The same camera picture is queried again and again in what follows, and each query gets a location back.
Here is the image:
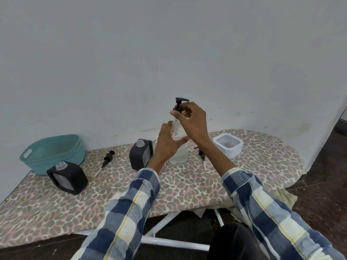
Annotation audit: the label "person's right hand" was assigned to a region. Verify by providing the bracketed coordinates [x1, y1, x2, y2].
[170, 101, 211, 149]

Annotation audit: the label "person's left hand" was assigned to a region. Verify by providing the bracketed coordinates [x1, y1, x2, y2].
[147, 121, 190, 174]

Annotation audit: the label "tall clear plastic bottle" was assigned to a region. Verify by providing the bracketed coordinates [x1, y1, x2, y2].
[169, 110, 190, 165]

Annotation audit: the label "long-tube black pump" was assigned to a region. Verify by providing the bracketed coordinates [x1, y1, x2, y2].
[173, 97, 190, 113]

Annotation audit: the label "black soap dispenser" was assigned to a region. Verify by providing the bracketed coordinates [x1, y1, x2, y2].
[46, 160, 89, 195]
[129, 139, 154, 170]

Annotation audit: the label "white square dispenser bottle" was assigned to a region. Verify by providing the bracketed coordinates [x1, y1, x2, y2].
[213, 133, 244, 159]

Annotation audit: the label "person's right forearm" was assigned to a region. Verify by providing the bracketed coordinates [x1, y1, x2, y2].
[198, 138, 345, 260]

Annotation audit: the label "person's left forearm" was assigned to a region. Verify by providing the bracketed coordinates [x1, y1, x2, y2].
[72, 159, 161, 260]

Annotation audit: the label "person's black trousers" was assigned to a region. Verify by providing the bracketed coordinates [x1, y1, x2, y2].
[207, 223, 269, 260]

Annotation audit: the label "leopard print ironing board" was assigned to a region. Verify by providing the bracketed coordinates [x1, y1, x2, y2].
[0, 129, 305, 252]

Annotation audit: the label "teal plastic basket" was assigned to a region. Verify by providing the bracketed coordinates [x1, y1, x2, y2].
[19, 134, 87, 176]

